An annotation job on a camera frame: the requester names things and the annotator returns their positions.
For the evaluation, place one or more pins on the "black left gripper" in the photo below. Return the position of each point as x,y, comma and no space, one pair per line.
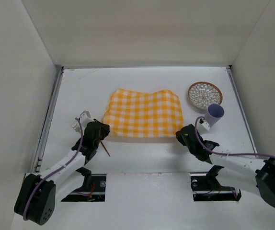
100,131

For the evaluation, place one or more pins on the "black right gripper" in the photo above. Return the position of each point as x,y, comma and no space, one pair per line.
184,135

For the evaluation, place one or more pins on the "yellow white checkered cloth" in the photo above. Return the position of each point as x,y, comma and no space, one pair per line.
135,114

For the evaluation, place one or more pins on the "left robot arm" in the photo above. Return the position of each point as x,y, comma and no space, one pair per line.
40,192

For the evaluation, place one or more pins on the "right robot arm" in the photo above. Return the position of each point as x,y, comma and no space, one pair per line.
250,174

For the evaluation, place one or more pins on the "copper spoon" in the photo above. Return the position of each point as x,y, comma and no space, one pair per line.
104,147

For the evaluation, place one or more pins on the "silver copper fork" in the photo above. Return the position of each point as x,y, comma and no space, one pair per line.
76,127

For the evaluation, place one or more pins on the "lavender paper cup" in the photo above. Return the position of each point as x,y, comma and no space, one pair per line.
213,114

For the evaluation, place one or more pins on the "patterned ceramic plate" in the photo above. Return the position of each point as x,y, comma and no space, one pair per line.
202,94

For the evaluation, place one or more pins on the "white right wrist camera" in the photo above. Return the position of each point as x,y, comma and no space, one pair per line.
203,125

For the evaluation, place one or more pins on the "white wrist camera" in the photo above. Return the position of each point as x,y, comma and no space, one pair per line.
85,118
203,125

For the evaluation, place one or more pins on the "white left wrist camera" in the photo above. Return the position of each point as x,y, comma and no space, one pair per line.
85,118

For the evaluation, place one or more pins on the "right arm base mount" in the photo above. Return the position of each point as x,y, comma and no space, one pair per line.
206,188

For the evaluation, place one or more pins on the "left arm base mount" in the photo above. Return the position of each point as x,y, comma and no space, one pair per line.
92,189

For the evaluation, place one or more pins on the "left aluminium table rail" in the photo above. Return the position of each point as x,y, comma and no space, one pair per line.
40,149

